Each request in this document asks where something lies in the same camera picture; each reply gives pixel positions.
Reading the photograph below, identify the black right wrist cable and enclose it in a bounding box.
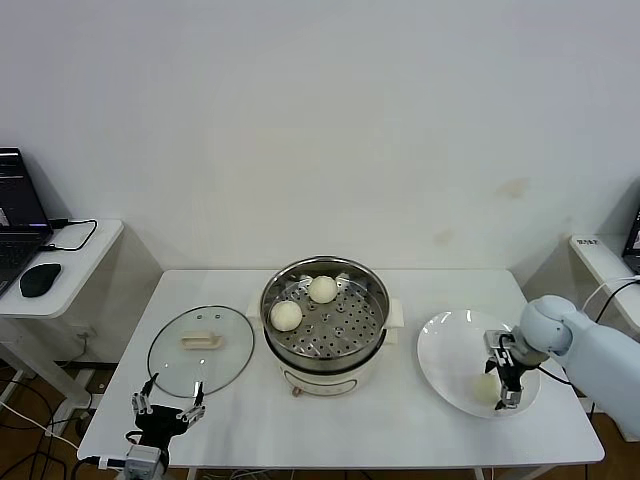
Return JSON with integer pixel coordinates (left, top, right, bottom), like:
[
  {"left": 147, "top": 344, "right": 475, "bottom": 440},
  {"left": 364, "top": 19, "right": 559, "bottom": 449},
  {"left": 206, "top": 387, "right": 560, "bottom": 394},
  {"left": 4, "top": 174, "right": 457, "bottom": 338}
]
[{"left": 537, "top": 364, "right": 574, "bottom": 386}]

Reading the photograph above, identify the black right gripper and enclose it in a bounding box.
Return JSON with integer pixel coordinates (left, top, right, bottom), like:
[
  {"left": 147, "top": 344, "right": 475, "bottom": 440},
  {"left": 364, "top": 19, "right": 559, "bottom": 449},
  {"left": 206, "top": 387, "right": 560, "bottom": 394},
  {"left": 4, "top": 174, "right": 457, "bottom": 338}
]
[{"left": 481, "top": 350, "right": 527, "bottom": 412}]

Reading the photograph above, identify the black computer mouse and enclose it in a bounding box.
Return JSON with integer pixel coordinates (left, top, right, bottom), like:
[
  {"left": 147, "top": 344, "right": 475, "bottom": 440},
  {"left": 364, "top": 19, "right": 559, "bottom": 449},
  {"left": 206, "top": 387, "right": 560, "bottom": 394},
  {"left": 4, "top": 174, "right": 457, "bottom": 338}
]
[{"left": 19, "top": 261, "right": 63, "bottom": 298}]

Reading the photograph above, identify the cream electric cooking pot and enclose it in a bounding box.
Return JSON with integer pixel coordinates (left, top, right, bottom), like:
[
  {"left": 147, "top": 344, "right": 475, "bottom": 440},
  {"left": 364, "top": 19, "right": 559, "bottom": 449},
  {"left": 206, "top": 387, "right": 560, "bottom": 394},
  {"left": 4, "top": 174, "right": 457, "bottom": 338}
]
[{"left": 263, "top": 327, "right": 402, "bottom": 400}]

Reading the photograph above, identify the black cable with adapter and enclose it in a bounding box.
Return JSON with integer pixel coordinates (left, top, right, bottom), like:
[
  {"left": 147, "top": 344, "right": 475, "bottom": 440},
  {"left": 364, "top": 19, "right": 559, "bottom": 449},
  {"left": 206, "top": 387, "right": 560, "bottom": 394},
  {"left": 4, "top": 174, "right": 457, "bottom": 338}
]
[{"left": 594, "top": 281, "right": 640, "bottom": 326}]

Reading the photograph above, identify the white round plate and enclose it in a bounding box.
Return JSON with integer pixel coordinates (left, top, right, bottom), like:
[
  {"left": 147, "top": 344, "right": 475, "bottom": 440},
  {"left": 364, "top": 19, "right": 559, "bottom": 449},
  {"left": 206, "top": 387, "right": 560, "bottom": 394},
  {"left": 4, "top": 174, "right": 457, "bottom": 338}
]
[{"left": 417, "top": 309, "right": 543, "bottom": 420}]

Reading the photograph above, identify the black open laptop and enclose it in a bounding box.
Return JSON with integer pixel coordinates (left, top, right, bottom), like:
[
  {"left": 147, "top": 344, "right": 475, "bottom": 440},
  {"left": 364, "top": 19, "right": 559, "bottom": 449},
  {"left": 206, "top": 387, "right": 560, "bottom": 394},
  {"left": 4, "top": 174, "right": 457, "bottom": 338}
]
[
  {"left": 622, "top": 202, "right": 640, "bottom": 276},
  {"left": 0, "top": 146, "right": 55, "bottom": 296}
]

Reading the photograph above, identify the white side table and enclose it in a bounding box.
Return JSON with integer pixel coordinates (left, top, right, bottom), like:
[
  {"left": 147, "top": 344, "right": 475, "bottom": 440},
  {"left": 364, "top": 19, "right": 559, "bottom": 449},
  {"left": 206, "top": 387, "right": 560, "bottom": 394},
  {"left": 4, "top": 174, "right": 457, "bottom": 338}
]
[
  {"left": 519, "top": 233, "right": 640, "bottom": 441},
  {"left": 0, "top": 218, "right": 166, "bottom": 416}
]

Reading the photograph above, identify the glass lid cream handle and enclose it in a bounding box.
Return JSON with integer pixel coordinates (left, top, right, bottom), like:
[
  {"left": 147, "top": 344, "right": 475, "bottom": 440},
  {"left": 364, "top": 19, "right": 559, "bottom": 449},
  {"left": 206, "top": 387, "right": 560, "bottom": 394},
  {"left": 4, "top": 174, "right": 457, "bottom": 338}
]
[{"left": 147, "top": 304, "right": 256, "bottom": 400}]

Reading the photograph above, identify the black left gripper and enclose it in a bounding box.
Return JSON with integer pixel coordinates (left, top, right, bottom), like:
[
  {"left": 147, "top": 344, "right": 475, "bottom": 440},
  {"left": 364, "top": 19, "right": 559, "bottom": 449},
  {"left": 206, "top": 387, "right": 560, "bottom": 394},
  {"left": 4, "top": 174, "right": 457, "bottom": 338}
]
[{"left": 130, "top": 373, "right": 207, "bottom": 449}]

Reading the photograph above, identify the white flat cable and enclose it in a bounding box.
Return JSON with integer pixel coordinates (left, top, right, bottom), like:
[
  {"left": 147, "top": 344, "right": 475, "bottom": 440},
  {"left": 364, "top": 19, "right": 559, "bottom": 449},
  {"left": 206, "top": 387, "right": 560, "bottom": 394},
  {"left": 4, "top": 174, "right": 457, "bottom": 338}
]
[{"left": 582, "top": 276, "right": 640, "bottom": 311}]

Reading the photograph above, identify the white floor cable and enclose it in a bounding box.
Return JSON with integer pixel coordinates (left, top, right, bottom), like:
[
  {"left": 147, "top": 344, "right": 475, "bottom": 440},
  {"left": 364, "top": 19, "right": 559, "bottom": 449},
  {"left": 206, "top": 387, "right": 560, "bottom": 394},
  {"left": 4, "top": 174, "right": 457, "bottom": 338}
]
[{"left": 0, "top": 399, "right": 81, "bottom": 444}]

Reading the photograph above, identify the white steamed baozi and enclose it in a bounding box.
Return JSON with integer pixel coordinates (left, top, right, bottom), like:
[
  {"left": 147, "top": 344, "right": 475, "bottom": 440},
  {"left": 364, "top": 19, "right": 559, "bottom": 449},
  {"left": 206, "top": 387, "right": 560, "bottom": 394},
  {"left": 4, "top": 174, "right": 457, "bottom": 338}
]
[
  {"left": 470, "top": 374, "right": 501, "bottom": 405},
  {"left": 307, "top": 274, "right": 339, "bottom": 305},
  {"left": 269, "top": 299, "right": 304, "bottom": 332}
]

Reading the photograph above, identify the black laptop charger cable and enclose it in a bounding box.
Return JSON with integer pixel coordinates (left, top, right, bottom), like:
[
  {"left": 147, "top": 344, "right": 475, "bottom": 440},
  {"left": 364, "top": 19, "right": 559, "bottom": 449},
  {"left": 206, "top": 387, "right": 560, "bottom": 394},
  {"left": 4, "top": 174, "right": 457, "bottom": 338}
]
[{"left": 42, "top": 218, "right": 100, "bottom": 253}]

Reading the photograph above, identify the black floor cable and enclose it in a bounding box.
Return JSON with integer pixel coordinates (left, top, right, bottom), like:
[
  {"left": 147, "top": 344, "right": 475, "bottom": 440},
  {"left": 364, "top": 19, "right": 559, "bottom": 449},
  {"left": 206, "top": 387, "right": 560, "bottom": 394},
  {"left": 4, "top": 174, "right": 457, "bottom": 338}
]
[{"left": 0, "top": 374, "right": 69, "bottom": 480}]

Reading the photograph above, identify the stainless steel steamer basket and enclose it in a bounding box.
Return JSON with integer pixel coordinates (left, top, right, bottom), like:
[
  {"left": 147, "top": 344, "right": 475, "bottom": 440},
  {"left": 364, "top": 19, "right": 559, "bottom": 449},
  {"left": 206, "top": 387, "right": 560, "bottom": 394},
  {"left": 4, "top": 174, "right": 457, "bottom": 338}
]
[{"left": 247, "top": 256, "right": 405, "bottom": 364}]

